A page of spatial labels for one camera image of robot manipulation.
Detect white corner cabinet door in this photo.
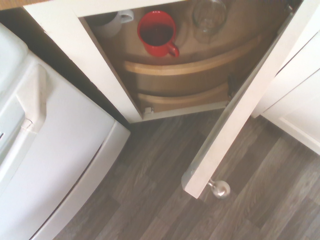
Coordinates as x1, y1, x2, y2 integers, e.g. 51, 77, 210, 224
181, 0, 320, 201

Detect white sink cabinet door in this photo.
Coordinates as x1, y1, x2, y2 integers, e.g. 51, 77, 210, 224
251, 31, 320, 151

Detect round metal door knob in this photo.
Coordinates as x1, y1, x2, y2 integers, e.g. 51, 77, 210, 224
206, 179, 231, 200

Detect clear glass jar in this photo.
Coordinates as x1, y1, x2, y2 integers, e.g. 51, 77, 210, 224
191, 0, 228, 45

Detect white electric stove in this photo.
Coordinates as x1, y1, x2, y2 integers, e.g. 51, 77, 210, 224
0, 22, 132, 240

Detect white corner cabinet frame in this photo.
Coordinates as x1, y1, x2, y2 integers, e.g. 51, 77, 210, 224
22, 0, 305, 125

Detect wooden lazy susan shelf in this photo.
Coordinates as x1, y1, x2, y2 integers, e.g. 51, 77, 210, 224
86, 6, 288, 92
136, 82, 231, 114

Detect red mug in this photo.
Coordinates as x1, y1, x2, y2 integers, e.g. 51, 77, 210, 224
137, 10, 180, 58

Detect white mug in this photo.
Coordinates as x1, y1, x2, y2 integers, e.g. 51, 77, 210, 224
86, 9, 135, 38

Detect white oven door handle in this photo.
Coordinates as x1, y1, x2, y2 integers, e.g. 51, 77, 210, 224
14, 63, 49, 133

